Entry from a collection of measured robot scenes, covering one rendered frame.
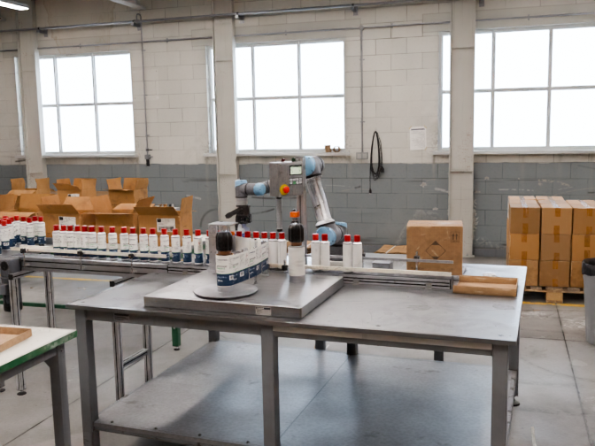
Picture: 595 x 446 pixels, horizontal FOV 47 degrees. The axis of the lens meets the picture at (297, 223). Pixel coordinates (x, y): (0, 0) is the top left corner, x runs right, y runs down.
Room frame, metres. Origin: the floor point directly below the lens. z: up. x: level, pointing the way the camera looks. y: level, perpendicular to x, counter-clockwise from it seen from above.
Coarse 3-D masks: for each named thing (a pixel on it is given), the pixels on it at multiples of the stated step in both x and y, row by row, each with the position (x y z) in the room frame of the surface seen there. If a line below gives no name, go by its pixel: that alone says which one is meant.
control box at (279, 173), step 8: (272, 168) 3.82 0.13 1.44; (280, 168) 3.78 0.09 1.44; (288, 168) 3.81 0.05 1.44; (272, 176) 3.82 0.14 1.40; (280, 176) 3.78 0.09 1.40; (288, 176) 3.81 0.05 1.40; (296, 176) 3.84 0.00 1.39; (272, 184) 3.83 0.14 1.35; (280, 184) 3.77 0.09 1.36; (288, 184) 3.81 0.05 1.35; (272, 192) 3.83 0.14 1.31; (280, 192) 3.77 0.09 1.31; (296, 192) 3.84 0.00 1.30
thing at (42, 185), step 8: (16, 184) 8.08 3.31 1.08; (24, 184) 8.22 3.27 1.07; (40, 184) 7.98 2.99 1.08; (48, 184) 8.13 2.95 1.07; (16, 192) 7.91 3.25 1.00; (24, 192) 7.89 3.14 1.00; (32, 192) 7.87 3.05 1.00; (40, 192) 7.98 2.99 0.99; (48, 192) 8.13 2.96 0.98; (16, 200) 7.97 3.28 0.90; (16, 208) 7.98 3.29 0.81
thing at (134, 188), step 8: (112, 184) 7.85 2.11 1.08; (120, 184) 7.98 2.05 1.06; (128, 184) 7.97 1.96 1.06; (136, 184) 7.64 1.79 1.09; (144, 184) 7.79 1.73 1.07; (112, 192) 7.72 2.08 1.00; (120, 192) 7.68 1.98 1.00; (128, 192) 7.65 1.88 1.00; (136, 192) 7.68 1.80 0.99; (144, 192) 7.82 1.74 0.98; (112, 200) 7.72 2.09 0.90; (120, 200) 7.68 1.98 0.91; (128, 200) 7.65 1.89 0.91; (136, 200) 7.67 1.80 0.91; (112, 208) 7.73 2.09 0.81
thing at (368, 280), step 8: (168, 272) 3.97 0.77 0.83; (176, 272) 3.95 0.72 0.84; (192, 272) 3.92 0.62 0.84; (200, 272) 3.90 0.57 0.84; (272, 272) 3.74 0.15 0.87; (280, 272) 3.73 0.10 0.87; (288, 272) 3.71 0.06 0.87; (344, 280) 3.61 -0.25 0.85; (352, 280) 3.58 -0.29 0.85; (360, 280) 3.57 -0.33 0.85; (368, 280) 3.55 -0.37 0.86; (376, 280) 3.54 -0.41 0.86; (384, 280) 3.53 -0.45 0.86; (392, 280) 3.52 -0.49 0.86; (400, 280) 3.50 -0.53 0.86; (408, 280) 3.48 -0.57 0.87; (416, 280) 3.47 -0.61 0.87; (424, 280) 3.45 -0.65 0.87; (432, 280) 3.44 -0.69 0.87; (440, 280) 3.43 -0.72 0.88; (448, 280) 3.42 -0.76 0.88; (440, 288) 3.43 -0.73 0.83; (448, 288) 3.41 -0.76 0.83
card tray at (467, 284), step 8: (464, 280) 3.56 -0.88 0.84; (472, 280) 3.55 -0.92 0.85; (480, 280) 3.53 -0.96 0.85; (488, 280) 3.52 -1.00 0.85; (496, 280) 3.51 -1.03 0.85; (504, 280) 3.49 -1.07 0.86; (512, 280) 3.48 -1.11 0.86; (456, 288) 3.33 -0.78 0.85; (464, 288) 3.31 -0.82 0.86; (472, 288) 3.30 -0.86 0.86; (480, 288) 3.29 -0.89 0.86; (488, 288) 3.27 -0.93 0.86; (496, 288) 3.26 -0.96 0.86; (504, 288) 3.25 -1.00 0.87; (512, 288) 3.23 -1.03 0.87
